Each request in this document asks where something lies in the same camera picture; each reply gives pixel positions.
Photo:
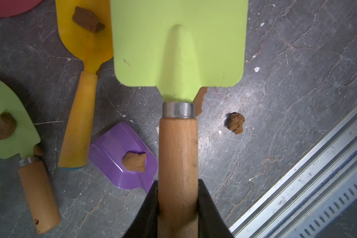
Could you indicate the brown soil lump on trowel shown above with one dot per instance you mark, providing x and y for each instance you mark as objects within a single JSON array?
[{"x": 8, "y": 125}]

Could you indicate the loose brown soil lump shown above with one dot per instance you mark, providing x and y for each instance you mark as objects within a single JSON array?
[{"x": 235, "y": 123}]

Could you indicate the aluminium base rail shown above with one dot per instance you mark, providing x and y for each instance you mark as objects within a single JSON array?
[{"x": 312, "y": 194}]

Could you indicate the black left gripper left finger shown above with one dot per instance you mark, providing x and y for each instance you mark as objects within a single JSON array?
[{"x": 146, "y": 220}]

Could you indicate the soil lump on yellow trowel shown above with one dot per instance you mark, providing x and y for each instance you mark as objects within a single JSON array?
[{"x": 88, "y": 20}]

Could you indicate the soil lump on purple trowel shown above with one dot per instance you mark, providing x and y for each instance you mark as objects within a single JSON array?
[{"x": 134, "y": 162}]

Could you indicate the yellow toy trowel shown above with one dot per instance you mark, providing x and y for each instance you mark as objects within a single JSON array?
[{"x": 93, "y": 48}]

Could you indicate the green trowel near tissue box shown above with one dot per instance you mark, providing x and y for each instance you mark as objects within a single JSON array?
[{"x": 32, "y": 171}]

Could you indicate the green trowel wooden handle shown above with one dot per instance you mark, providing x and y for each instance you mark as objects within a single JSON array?
[{"x": 178, "y": 47}]

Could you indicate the pink plastic bucket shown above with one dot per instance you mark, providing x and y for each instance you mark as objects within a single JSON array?
[{"x": 10, "y": 8}]

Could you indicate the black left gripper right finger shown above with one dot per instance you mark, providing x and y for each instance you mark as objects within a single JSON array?
[{"x": 210, "y": 223}]

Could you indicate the purple trowel pink handle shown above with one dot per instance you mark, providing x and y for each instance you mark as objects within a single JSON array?
[{"x": 107, "y": 151}]

